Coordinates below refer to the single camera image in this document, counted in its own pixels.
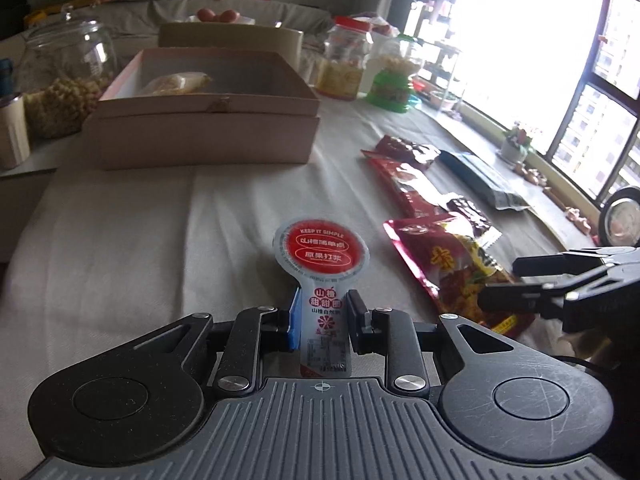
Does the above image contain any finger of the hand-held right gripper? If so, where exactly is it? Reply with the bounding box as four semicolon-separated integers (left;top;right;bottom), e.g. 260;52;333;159
477;266;621;322
512;246;640;278

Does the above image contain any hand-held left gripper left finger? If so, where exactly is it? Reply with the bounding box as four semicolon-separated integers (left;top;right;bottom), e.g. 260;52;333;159
134;290;302;396

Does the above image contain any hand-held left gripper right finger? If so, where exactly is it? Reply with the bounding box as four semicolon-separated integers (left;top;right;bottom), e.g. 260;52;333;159
347;290;517;396

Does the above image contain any red yellow snack packet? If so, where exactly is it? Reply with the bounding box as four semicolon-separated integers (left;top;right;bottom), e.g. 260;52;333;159
384;214;534;339

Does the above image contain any white jelly pouch red lid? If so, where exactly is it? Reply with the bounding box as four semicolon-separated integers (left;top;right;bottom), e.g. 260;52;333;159
274;217;372;379

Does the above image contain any dark blue snack packet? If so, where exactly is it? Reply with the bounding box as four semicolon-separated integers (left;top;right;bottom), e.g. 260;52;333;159
440;151;532;211

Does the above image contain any long red snack packet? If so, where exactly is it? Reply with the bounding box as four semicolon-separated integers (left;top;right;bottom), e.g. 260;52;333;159
361;149;452;219

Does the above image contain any dark red snack packet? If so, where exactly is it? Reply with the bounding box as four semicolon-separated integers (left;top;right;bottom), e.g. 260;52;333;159
375;135;442;167

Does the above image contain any pink cardboard box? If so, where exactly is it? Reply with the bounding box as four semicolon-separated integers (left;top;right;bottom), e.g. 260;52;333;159
82;49;321;171

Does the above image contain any yellow bread packet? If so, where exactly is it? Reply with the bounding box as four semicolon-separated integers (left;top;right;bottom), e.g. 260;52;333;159
137;72;214;96

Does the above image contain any glass jar with puffed snacks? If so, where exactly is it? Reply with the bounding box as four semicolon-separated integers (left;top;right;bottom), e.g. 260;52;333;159
17;5;119;140

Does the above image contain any round black framed mirror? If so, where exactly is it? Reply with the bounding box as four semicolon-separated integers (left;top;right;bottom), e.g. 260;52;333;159
597;186;640;249

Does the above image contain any small potted plant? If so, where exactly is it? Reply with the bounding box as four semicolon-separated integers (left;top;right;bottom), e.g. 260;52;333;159
500;122;537;164

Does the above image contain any black framed window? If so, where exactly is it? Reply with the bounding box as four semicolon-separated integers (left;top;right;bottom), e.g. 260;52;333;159
545;0;640;212

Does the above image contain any white tablecloth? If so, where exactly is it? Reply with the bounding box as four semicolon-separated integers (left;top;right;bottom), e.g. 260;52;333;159
0;95;601;411

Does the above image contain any metal balcony rack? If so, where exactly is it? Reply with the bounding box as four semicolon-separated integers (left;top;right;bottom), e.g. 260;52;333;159
415;42;467;96

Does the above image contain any green candy dispenser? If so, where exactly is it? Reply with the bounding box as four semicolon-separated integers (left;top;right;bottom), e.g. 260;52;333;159
366;35;426;113

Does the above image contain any plastic jar with red lid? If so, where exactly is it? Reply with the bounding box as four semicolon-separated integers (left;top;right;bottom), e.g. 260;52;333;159
316;16;375;101

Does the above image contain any beige rectangular container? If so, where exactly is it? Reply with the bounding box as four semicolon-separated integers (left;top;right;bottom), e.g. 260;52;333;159
157;22;305;68

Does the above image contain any white side cabinet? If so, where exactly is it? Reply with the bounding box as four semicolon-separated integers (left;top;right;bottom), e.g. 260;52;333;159
0;130;87;261

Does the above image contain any beige mug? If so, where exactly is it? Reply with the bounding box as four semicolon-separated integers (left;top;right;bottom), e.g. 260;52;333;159
0;92;32;170

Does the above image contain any sofa with beige cover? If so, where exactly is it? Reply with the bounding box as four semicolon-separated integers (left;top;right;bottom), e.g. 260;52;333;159
0;0;361;53

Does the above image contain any yellow plush toy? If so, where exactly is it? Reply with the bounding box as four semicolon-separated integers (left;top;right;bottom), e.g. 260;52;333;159
22;2;67;24

